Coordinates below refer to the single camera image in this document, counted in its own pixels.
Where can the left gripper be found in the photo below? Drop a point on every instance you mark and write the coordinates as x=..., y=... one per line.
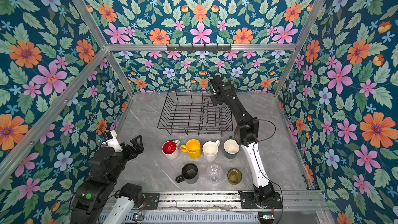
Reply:
x=139, y=148

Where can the white mug red inside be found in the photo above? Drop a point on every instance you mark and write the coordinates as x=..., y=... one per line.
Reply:
x=171, y=149

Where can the yellow mug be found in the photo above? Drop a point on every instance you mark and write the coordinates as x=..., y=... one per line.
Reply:
x=192, y=148

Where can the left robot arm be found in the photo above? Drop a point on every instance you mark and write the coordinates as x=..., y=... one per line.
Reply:
x=105, y=168

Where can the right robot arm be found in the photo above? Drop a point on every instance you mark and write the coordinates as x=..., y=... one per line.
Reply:
x=246, y=134

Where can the black mug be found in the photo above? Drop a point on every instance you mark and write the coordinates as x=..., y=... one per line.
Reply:
x=189, y=174

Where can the white faceted mug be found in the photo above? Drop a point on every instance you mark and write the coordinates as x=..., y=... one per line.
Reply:
x=210, y=150

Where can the clear glass cup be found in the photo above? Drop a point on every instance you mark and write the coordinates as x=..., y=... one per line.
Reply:
x=214, y=172

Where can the dark green mug white inside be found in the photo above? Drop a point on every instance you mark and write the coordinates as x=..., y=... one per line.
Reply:
x=230, y=148

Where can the olive green glass cup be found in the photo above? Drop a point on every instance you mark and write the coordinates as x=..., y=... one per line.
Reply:
x=234, y=176

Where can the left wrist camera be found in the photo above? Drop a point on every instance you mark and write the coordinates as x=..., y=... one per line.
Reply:
x=110, y=140

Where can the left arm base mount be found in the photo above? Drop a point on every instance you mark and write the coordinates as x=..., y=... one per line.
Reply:
x=150, y=201

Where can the black wire dish rack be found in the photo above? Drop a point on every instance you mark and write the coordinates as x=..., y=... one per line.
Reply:
x=192, y=112

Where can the black hook rail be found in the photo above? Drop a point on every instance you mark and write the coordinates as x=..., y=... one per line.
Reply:
x=204, y=47

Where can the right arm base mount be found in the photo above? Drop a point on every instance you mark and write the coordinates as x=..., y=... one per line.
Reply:
x=251, y=200

